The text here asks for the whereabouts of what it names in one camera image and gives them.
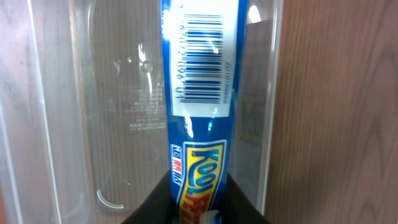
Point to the clear plastic container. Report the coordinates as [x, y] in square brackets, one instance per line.
[83, 137]

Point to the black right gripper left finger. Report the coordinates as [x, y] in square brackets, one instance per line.
[157, 208]

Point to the blue Kool Fever box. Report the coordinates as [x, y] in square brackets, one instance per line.
[202, 50]

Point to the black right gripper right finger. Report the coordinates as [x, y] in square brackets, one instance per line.
[237, 209]

